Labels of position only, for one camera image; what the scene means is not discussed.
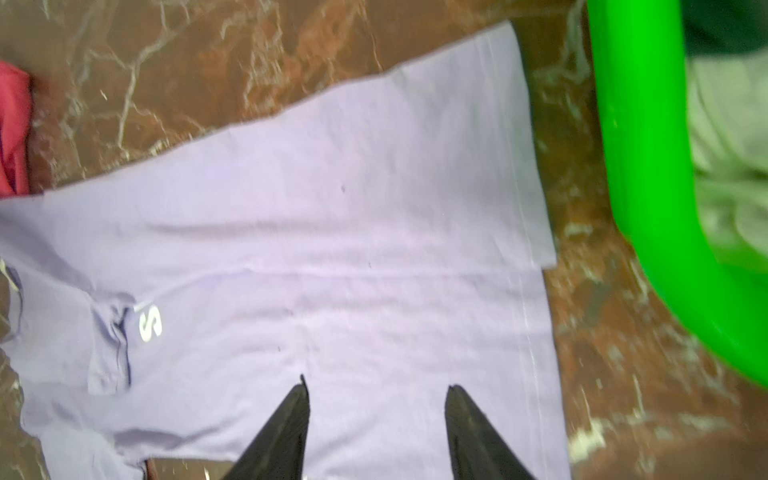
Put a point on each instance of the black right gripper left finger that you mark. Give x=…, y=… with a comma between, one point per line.
x=277, y=451

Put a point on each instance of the folded magenta t-shirt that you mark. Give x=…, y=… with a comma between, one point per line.
x=16, y=111

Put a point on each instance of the green plastic basket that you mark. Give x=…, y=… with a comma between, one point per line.
x=639, y=64

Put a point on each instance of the white t-shirt in basket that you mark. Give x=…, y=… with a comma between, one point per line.
x=727, y=121

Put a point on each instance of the purple printed t-shirt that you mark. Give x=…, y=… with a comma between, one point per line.
x=380, y=241

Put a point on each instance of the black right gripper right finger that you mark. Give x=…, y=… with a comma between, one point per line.
x=477, y=451

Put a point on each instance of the dark green t-shirt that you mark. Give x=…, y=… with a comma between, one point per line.
x=724, y=27

